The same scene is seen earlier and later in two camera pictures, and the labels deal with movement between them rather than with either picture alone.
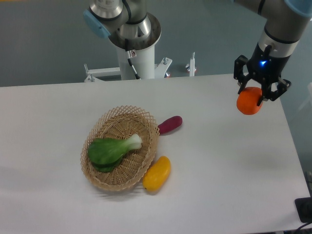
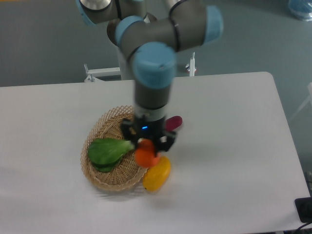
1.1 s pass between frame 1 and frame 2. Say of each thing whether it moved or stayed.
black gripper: moved
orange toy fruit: moved
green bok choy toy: stayed
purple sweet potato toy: stayed
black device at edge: stayed
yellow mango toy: stayed
